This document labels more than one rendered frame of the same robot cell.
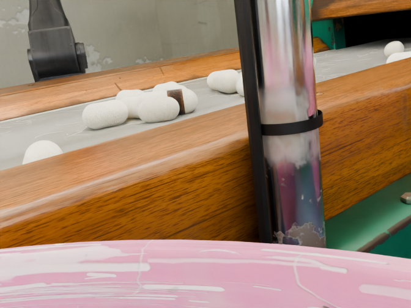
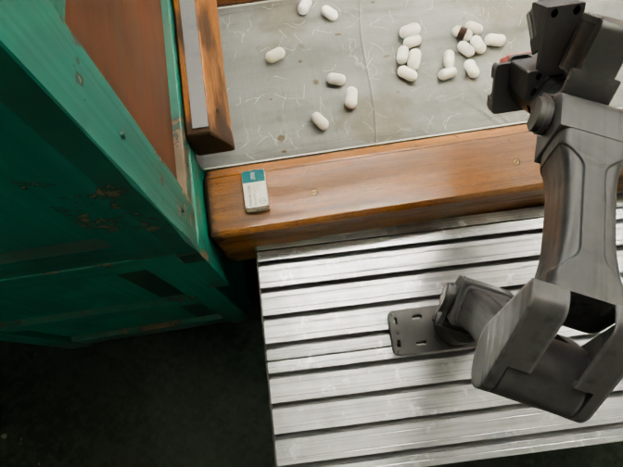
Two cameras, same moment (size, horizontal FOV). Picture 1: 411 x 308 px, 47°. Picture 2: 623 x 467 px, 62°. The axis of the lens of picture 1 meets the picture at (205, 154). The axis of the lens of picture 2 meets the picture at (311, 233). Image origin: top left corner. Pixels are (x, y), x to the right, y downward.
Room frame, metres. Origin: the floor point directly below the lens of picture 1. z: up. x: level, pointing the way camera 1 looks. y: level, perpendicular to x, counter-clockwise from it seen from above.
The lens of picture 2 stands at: (0.98, 0.07, 1.51)
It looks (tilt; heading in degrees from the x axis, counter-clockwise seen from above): 75 degrees down; 211
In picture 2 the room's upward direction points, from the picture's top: 2 degrees counter-clockwise
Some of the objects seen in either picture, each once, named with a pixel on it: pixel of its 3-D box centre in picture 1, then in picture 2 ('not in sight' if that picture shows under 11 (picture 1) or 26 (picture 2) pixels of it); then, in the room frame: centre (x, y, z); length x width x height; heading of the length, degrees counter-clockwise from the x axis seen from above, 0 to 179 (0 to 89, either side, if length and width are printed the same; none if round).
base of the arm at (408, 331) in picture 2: not in sight; (458, 323); (0.81, 0.22, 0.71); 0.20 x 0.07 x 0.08; 126
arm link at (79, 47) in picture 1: (60, 64); (470, 311); (0.80, 0.22, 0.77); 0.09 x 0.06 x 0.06; 101
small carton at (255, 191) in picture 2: not in sight; (255, 190); (0.79, -0.14, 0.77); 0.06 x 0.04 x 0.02; 38
